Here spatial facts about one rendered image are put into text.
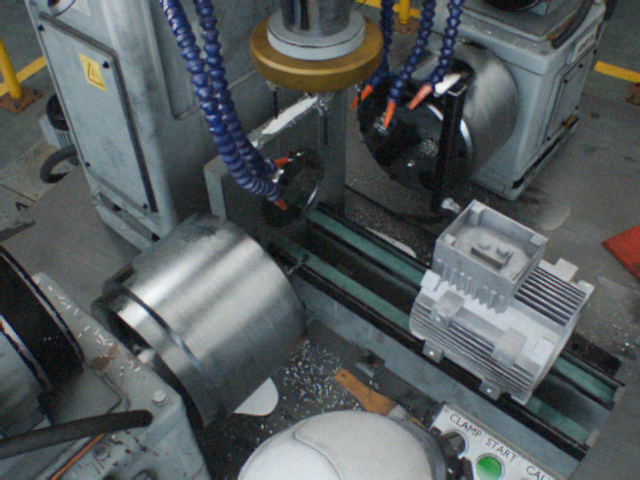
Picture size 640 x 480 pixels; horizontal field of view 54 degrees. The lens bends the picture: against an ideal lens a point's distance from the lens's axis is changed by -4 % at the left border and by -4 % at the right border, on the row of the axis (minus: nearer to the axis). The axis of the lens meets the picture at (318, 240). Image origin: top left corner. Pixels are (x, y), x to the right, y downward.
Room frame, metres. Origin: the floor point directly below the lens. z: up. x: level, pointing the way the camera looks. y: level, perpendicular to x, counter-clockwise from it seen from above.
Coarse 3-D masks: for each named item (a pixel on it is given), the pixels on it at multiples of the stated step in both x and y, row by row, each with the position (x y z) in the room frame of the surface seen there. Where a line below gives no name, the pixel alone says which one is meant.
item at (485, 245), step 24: (480, 216) 0.63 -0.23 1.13; (504, 216) 0.62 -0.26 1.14; (456, 240) 0.60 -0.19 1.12; (480, 240) 0.58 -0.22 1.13; (504, 240) 0.60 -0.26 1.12; (528, 240) 0.59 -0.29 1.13; (456, 264) 0.55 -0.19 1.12; (480, 264) 0.53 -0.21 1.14; (504, 264) 0.55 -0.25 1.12; (528, 264) 0.53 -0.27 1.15; (456, 288) 0.54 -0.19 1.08; (480, 288) 0.53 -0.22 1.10; (504, 288) 0.50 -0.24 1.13
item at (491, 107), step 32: (480, 64) 0.98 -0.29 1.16; (384, 96) 0.95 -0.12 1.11; (480, 96) 0.91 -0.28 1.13; (512, 96) 0.96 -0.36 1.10; (384, 128) 0.92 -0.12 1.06; (416, 128) 0.90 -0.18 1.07; (480, 128) 0.87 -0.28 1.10; (512, 128) 0.95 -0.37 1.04; (384, 160) 0.94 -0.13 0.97; (416, 160) 0.83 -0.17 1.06; (480, 160) 0.86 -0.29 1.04
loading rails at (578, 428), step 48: (288, 240) 0.78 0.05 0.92; (336, 240) 0.79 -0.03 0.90; (384, 240) 0.77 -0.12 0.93; (336, 288) 0.66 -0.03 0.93; (384, 288) 0.72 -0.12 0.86; (384, 336) 0.59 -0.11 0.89; (432, 384) 0.52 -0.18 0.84; (480, 384) 0.48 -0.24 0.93; (576, 384) 0.48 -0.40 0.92; (624, 384) 0.46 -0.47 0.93; (528, 432) 0.41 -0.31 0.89; (576, 432) 0.39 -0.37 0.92
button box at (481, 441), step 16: (448, 416) 0.35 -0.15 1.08; (464, 416) 0.35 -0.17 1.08; (464, 432) 0.33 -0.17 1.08; (480, 432) 0.33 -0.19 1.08; (496, 432) 0.34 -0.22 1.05; (480, 448) 0.31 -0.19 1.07; (496, 448) 0.31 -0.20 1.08; (512, 448) 0.31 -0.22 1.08; (512, 464) 0.29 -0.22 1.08; (528, 464) 0.28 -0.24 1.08
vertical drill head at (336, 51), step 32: (288, 0) 0.75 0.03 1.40; (320, 0) 0.73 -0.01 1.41; (256, 32) 0.79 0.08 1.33; (288, 32) 0.75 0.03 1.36; (320, 32) 0.73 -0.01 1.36; (352, 32) 0.75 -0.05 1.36; (256, 64) 0.74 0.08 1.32; (288, 64) 0.71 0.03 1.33; (320, 64) 0.71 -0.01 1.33; (352, 64) 0.71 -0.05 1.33; (320, 96) 0.71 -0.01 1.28
